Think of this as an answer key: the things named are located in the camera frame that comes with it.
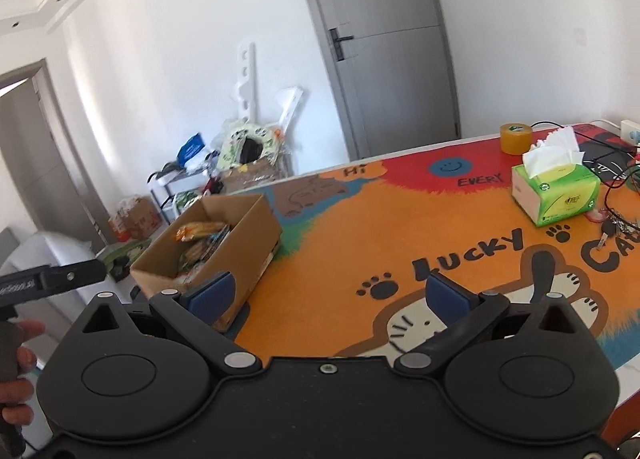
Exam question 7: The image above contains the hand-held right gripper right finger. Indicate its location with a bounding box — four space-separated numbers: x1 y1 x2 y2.
395 274 596 380

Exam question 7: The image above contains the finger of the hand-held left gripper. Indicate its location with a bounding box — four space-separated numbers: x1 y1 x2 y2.
42 259 108 292

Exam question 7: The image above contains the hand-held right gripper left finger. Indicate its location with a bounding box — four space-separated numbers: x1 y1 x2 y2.
75 271 263 382

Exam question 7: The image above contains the beige cookie packet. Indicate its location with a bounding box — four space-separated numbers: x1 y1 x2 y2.
175 221 228 243

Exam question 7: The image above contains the person's left hand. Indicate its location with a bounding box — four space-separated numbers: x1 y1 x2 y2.
0 321 46 425

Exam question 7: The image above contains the white padded chair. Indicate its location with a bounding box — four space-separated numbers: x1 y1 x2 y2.
0 231 98 335

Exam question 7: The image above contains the green printed box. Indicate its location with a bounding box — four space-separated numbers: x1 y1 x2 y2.
97 238 152 281

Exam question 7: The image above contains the colourful printed table mat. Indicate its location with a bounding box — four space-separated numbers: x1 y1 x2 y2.
225 123 640 371

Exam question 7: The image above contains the small brown cardboard box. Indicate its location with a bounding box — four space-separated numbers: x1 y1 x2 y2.
110 196 162 240

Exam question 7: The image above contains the grey side door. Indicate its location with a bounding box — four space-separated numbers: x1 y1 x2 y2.
0 59 108 251

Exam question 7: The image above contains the black shoe rack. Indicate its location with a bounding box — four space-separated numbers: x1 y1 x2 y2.
147 166 216 226

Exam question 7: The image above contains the large printed cardboard box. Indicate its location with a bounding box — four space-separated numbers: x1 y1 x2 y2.
220 159 281 194

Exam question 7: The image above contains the blue plastic bag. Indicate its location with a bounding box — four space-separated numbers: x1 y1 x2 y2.
177 134 208 162

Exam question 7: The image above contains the green tissue box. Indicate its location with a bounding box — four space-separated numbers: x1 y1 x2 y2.
511 126 601 227

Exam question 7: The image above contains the yellow tape roll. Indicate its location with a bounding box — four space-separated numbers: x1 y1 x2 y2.
500 123 535 156

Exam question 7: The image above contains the bunch of keys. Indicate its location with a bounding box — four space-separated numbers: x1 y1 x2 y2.
600 219 640 246

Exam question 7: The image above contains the short white board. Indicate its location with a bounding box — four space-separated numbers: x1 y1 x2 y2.
274 86 304 137

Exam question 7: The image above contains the tall white perforated board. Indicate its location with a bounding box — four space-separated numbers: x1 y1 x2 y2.
234 41 258 126

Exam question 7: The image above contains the black flat device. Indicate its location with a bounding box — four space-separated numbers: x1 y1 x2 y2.
575 131 640 174

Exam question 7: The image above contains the black cable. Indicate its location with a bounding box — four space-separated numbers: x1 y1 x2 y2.
530 120 621 134

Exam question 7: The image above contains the black door handle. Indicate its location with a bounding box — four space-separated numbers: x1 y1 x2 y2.
329 29 354 62

